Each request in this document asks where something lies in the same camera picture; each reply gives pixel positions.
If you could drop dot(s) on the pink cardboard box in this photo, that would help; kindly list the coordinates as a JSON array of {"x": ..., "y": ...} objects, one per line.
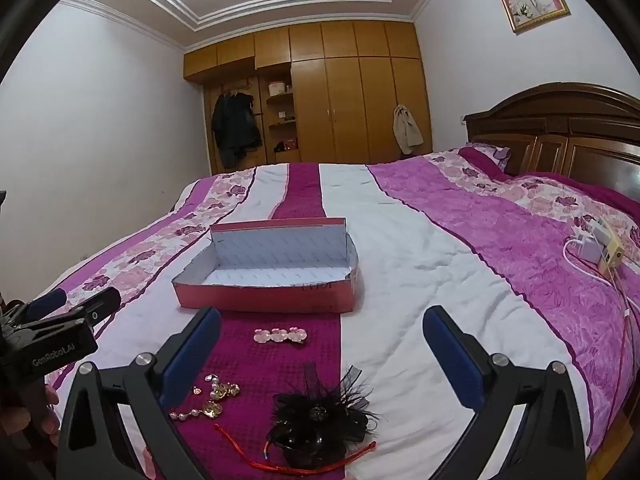
[{"x": 270, "y": 270}]

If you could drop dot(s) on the white round box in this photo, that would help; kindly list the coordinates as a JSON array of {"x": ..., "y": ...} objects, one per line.
[{"x": 276, "y": 88}]

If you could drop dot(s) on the pink pig hair clip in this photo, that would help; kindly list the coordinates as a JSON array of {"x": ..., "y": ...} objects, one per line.
[{"x": 280, "y": 335}]

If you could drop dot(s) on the beige hanging bag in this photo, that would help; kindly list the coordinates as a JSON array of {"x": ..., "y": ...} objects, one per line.
[{"x": 407, "y": 130}]

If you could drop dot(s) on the striped floral bed quilt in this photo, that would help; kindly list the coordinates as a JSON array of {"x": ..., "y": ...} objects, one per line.
[{"x": 425, "y": 240}]

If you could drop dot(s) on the dark wooden headboard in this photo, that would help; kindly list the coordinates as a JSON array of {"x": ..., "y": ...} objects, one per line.
[{"x": 560, "y": 135}]

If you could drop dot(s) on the white charger plug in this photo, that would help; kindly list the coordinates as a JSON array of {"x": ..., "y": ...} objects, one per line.
[{"x": 585, "y": 245}]

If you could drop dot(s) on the dark hanging coats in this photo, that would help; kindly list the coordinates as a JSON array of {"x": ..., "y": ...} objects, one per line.
[{"x": 232, "y": 125}]

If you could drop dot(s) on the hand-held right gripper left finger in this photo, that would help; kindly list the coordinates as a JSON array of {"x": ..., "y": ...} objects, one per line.
[{"x": 192, "y": 357}]

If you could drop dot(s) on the black feather hair accessory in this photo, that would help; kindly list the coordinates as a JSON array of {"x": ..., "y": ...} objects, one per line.
[{"x": 315, "y": 415}]

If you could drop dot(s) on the floral purple pillow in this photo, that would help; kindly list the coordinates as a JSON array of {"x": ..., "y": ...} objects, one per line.
[{"x": 482, "y": 156}]

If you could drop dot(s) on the person's left hand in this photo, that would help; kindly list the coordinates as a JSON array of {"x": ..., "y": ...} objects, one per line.
[{"x": 47, "y": 422}]

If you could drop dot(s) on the wooden wardrobe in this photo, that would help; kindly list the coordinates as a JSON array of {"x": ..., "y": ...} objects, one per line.
[{"x": 350, "y": 100}]

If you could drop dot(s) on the yellow white power strip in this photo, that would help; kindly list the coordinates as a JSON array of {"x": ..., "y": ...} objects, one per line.
[{"x": 612, "y": 250}]

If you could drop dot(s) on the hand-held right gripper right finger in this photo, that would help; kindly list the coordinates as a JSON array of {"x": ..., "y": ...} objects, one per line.
[{"x": 452, "y": 360}]

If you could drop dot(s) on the red shelf item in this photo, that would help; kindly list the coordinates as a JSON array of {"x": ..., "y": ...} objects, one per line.
[{"x": 286, "y": 146}]

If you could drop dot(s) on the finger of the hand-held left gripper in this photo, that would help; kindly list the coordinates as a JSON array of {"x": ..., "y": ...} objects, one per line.
[
  {"x": 47, "y": 301},
  {"x": 102, "y": 305}
]

